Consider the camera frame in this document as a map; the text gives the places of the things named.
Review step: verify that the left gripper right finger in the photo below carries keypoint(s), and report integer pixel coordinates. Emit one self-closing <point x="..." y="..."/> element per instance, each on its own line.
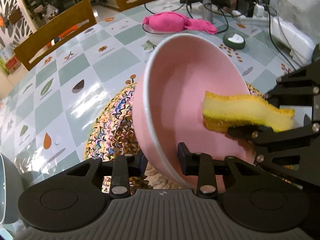
<point x="200" y="165"/>

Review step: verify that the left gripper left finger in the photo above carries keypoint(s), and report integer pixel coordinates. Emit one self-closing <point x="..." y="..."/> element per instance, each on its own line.
<point x="124" y="167"/>

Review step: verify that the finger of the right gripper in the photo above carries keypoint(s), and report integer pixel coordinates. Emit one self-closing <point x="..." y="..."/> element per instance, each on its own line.
<point x="292" y="155"/>
<point x="299" y="88"/>

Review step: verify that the yellow sponge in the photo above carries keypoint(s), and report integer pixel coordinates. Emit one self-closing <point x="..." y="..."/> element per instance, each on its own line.
<point x="221" y="112"/>

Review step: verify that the pink ceramic bowl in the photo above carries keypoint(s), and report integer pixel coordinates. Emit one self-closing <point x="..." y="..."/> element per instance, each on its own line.
<point x="167" y="104"/>

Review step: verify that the light blue bowl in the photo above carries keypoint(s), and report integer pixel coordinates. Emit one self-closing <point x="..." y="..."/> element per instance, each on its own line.
<point x="11" y="189"/>

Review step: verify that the white bowl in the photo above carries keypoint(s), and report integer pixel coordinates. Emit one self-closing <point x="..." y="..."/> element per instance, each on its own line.
<point x="155" y="37"/>

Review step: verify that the colourful woven placemat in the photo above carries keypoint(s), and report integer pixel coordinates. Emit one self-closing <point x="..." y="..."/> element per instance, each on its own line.
<point x="113" y="135"/>

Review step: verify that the white power strip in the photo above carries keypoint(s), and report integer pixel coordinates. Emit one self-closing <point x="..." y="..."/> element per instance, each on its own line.
<point x="301" y="46"/>

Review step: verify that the patterned tablecloth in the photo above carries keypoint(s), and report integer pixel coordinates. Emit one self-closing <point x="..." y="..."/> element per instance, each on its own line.
<point x="47" y="118"/>

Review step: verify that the pink cloth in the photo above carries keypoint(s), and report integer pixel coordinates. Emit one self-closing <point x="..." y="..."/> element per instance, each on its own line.
<point x="175" y="22"/>

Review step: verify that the left wooden chair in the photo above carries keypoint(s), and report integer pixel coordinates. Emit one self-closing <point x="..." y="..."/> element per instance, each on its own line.
<point x="34" y="48"/>

